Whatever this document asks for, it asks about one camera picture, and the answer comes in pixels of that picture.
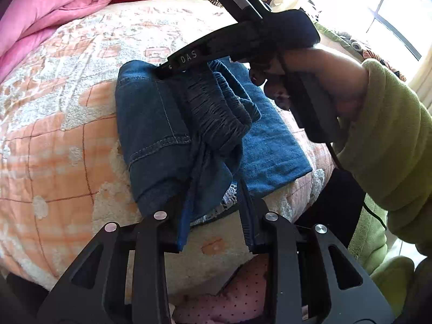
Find blue pants with lace hem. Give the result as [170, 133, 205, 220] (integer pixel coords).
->
[115, 59, 313, 252]

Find person's black garment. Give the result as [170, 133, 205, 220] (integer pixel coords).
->
[297, 166, 367, 248]

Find pink blanket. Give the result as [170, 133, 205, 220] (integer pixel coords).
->
[0, 0, 115, 82]

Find person's right forearm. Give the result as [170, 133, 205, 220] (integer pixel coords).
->
[332, 59, 432, 254]

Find peach and white quilt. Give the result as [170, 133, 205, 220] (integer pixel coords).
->
[0, 0, 335, 291]

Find black cable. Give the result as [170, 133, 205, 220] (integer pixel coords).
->
[326, 140, 389, 232]

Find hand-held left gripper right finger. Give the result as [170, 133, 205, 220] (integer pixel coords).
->
[238, 179, 394, 324]

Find heap of mixed clothes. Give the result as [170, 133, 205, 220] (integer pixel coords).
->
[334, 30, 407, 76]

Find green fuzzy robe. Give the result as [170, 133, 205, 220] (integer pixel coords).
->
[347, 192, 417, 314]

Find pink dotted pajama pants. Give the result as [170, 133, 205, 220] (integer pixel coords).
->
[172, 255, 309, 324]

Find window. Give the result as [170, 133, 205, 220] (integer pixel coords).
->
[358, 0, 432, 62]

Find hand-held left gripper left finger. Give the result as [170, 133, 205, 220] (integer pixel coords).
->
[37, 196, 185, 324]

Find person's right hand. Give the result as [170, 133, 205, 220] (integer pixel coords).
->
[249, 45, 368, 123]

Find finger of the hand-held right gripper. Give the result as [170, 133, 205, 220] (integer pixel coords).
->
[156, 23, 244, 80]

